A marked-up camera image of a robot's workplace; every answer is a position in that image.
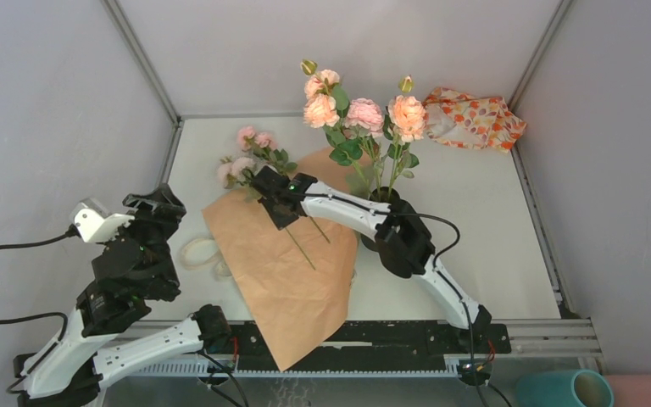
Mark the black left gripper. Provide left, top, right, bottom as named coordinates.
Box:
left=103, top=183, right=189, bottom=293

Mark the pale pink flower stem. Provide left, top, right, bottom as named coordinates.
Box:
left=215, top=156, right=316, bottom=270

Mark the pink flower bouquet green wrap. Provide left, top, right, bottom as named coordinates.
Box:
left=235, top=125, right=332, bottom=245

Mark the cream printed ribbon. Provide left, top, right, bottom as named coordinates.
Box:
left=178, top=237, right=233, bottom=281

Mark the orange wrapping paper sheet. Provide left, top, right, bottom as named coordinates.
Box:
left=202, top=147, right=360, bottom=372

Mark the peach pink flower stem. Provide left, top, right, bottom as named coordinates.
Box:
left=300, top=59, right=364, bottom=171

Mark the pink rose stem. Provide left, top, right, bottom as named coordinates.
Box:
left=343, top=98, right=385, bottom=190

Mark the peach rose stem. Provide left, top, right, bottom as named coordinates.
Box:
left=386, top=75, right=427, bottom=198

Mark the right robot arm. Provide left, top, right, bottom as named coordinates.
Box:
left=248, top=167, right=492, bottom=353

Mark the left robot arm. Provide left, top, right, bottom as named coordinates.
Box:
left=14, top=183, right=231, bottom=406

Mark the black conical vase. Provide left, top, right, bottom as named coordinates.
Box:
left=359, top=187, right=411, bottom=254

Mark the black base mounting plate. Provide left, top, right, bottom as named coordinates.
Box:
left=176, top=319, right=512, bottom=373

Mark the orange floral cloth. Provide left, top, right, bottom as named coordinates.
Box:
left=423, top=87, right=527, bottom=153

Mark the teal cup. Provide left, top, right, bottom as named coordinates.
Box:
left=515, top=369, right=615, bottom=407

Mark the pink cup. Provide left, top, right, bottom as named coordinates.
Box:
left=605, top=375, right=651, bottom=407

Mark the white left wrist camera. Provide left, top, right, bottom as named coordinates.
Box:
left=70, top=198, right=135, bottom=243

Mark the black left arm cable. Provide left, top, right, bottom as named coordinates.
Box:
left=0, top=224, right=80, bottom=327

